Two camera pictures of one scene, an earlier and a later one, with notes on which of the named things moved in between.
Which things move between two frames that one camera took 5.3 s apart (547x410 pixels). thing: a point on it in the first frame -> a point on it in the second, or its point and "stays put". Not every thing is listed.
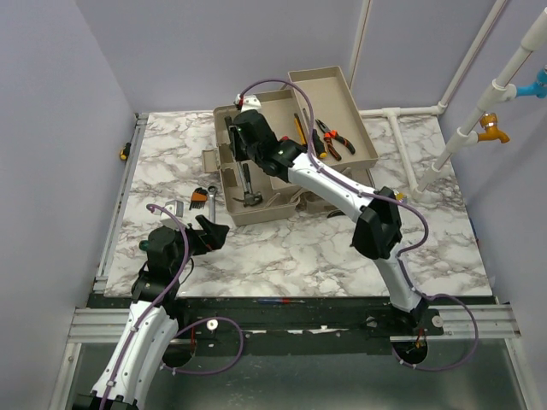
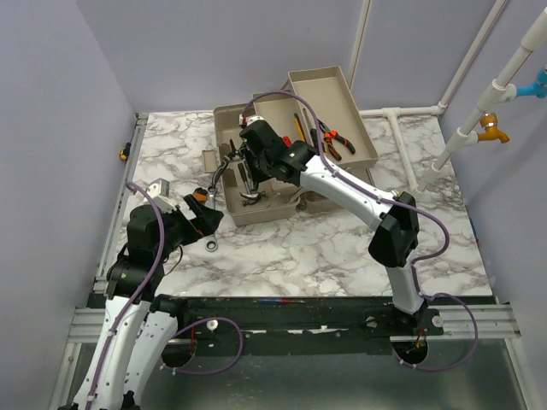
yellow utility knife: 301,130 stays put
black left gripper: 214,238 -> 205,223
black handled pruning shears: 335,213 -> 237,154
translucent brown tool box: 318,116 stays put
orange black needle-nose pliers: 330,135 stays put
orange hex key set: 198,199 stays put
